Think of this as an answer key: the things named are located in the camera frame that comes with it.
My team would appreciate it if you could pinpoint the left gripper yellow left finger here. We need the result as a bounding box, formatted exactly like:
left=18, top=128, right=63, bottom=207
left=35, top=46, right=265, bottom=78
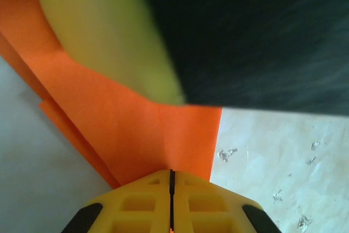
left=61, top=169, right=173, bottom=233

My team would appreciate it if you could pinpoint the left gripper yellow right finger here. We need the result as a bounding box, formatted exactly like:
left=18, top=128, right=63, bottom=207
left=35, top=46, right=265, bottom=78
left=172, top=169, right=281, bottom=233

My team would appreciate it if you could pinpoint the orange square paper sheet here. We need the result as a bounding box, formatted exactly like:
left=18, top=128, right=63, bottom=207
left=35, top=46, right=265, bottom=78
left=0, top=0, right=223, bottom=190

